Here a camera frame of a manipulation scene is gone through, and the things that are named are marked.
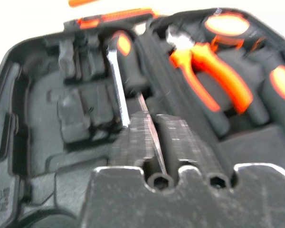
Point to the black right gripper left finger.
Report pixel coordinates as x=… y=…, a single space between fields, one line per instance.
x=133 y=142

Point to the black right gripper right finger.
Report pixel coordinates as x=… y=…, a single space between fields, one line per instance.
x=180 y=147

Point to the black plastic tool case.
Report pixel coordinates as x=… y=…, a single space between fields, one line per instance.
x=38 y=107

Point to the black orange utility knife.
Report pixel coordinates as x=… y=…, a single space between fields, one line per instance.
x=126 y=13

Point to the orange tester screwdriver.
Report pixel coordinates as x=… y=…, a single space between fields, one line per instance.
x=78 y=2

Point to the orange black tape measure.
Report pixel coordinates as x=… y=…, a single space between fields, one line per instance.
x=225 y=23

